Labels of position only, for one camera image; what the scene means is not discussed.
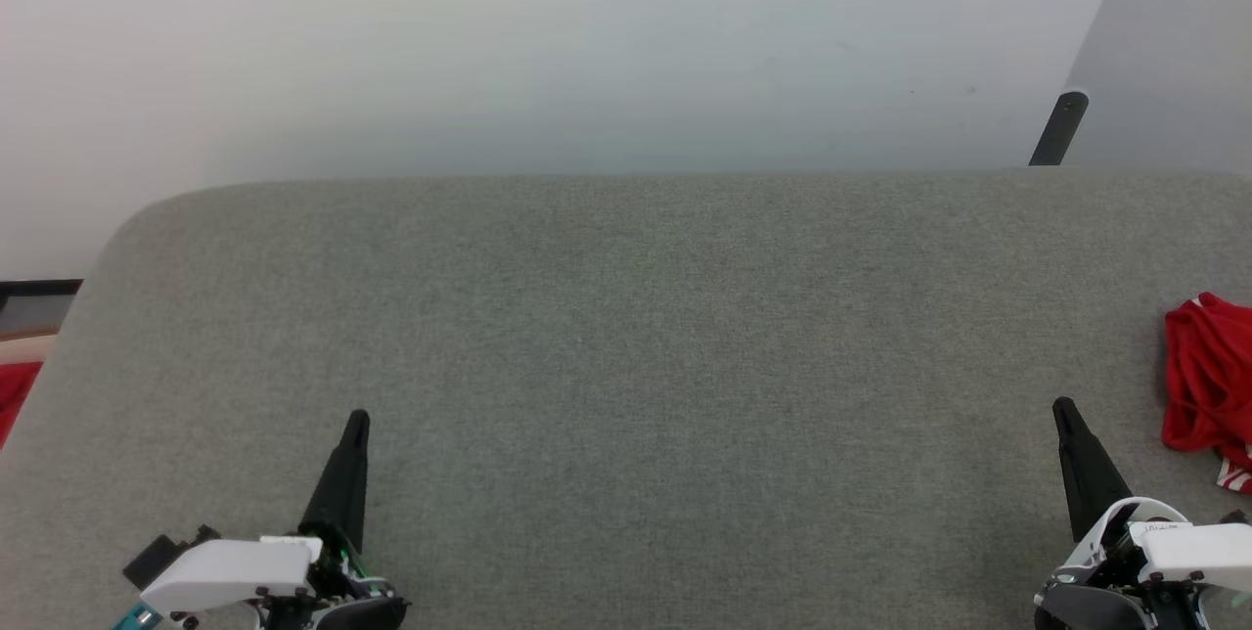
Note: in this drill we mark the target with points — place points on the grey flat panel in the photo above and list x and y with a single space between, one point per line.
1174 43

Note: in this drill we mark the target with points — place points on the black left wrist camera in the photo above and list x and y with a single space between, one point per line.
152 557

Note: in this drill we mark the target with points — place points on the red and white jersey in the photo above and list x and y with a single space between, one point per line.
1208 376

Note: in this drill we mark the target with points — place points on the black framed wooden furniture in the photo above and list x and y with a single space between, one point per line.
29 290

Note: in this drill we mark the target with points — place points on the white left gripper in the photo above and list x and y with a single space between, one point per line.
235 571

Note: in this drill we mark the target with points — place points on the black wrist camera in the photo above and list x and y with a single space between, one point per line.
1236 517
152 557

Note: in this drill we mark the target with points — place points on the red cloth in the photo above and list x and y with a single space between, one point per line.
12 395

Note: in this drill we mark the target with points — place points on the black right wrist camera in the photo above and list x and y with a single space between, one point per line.
1236 517

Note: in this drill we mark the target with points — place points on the black pole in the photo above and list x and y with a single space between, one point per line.
1056 131

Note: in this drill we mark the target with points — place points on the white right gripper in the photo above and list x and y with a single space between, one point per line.
1184 552

